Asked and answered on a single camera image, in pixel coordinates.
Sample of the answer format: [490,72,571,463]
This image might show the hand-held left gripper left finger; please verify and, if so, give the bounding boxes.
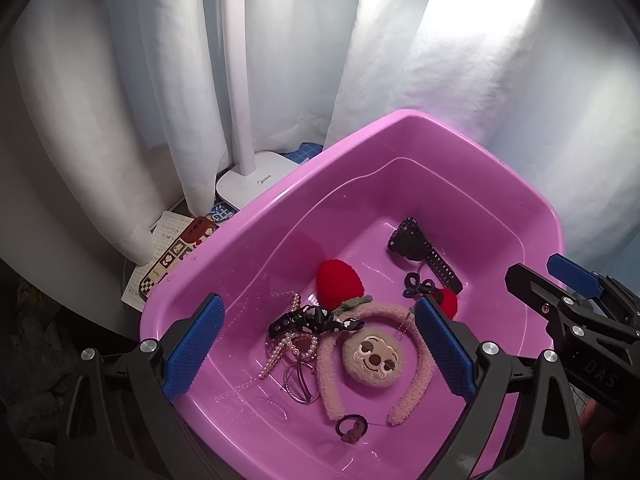
[55,294,224,480]

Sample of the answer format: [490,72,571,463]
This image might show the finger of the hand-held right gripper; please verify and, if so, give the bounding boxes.
[547,254,640,326]
[505,262,589,327]

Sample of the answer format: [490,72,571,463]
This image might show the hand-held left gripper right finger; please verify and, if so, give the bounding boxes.
[416,296,585,480]

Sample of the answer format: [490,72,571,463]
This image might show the black bow hair tie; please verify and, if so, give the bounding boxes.
[402,270,441,301]

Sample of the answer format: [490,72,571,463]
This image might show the large silver bangle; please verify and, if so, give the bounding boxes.
[282,357,321,406]

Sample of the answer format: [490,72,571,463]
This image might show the pearl claw hair clip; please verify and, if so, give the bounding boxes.
[257,292,321,381]

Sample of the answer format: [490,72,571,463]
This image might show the black hair tie pink knot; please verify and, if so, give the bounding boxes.
[334,412,371,445]

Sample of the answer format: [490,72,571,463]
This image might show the black wrist watch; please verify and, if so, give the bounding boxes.
[387,216,463,295]

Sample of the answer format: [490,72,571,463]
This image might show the black printed ribbon hair tie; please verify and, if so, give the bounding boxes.
[267,304,363,339]

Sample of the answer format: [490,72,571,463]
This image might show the pink strawberry headband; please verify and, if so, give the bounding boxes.
[315,258,460,426]

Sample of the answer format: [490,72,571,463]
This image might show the pink plastic basin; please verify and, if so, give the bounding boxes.
[140,109,567,480]

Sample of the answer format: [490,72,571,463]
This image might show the brown checkered picture book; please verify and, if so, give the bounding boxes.
[140,215,221,303]

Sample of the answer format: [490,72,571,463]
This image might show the white grid paper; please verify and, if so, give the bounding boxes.
[150,210,196,246]

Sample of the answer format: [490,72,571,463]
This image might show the blue printed card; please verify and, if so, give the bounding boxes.
[207,200,238,223]

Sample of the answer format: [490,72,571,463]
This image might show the pale sheer curtain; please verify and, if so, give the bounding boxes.
[240,0,640,281]

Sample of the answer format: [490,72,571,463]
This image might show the blue checked cloth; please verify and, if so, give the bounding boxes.
[280,142,326,166]

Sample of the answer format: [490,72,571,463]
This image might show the white desk lamp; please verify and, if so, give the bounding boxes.
[215,0,298,209]

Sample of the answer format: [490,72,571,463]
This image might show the cream thick curtain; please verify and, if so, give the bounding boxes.
[0,0,231,266]

